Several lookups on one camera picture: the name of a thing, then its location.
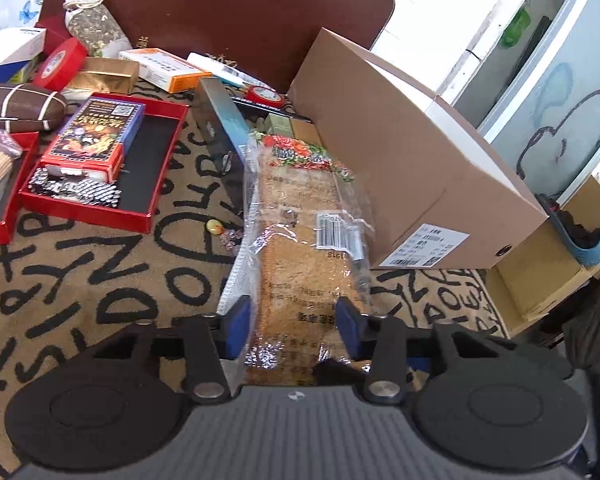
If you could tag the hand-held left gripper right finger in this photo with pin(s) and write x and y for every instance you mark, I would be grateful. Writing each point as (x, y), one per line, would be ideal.
(347, 326)

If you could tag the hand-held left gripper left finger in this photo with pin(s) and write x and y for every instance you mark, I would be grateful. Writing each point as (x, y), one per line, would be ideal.
(240, 321)

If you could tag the clear plastic dried noodle packet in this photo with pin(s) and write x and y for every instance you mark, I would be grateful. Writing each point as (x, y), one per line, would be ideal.
(300, 240)

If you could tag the red tray box black insert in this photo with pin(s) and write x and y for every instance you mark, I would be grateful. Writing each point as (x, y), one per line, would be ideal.
(145, 160)

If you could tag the silver metal watch band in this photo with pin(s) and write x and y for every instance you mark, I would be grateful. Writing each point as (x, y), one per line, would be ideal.
(75, 190)

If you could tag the brown wooden desktop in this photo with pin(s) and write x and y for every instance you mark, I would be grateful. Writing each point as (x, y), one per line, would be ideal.
(230, 15)

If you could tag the orange marble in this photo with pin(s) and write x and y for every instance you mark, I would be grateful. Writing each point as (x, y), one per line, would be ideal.
(212, 226)

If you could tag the tan letter print cloth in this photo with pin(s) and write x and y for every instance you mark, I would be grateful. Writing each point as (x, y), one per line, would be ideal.
(80, 270)

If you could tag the long dark teal box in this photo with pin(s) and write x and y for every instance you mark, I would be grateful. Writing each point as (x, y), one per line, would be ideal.
(220, 130)

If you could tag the small open cardboard box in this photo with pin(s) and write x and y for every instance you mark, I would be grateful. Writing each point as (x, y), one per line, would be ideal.
(535, 280)

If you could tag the large brown cardboard box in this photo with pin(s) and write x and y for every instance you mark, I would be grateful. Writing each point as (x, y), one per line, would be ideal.
(380, 135)

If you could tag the olive gold small box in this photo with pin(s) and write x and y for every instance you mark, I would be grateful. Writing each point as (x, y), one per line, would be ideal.
(279, 124)

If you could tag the black slim bar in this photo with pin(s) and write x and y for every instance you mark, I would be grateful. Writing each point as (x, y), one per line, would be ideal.
(280, 110)

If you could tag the small red round tin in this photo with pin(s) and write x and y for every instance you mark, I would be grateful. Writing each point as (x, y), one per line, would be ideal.
(262, 95)

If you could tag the colourful playing card box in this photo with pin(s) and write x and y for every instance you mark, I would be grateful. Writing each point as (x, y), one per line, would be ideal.
(95, 132)

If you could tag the dark cloth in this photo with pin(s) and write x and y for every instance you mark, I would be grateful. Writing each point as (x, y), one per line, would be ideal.
(595, 340)

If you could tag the red box lid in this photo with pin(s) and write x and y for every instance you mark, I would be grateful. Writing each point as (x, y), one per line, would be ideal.
(0, 230)

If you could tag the white slim carton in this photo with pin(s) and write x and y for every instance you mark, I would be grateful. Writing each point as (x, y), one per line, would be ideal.
(215, 65)

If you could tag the blue slipper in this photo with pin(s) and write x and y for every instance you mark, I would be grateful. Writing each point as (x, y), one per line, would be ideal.
(595, 252)

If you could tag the white orange medicine box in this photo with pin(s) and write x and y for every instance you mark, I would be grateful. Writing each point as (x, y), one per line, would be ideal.
(165, 67)

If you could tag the gold foil box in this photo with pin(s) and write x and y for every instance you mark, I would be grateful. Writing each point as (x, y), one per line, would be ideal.
(105, 77)

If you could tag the brown striped glasses case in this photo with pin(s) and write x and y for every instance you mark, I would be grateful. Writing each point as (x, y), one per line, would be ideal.
(20, 102)

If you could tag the red tape roll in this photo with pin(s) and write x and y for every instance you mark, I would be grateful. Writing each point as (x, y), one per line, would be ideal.
(62, 60)

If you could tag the dark red box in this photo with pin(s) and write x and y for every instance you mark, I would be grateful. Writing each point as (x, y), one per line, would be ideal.
(55, 32)

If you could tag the white blue carton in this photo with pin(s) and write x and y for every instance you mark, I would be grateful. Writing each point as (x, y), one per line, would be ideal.
(10, 45)

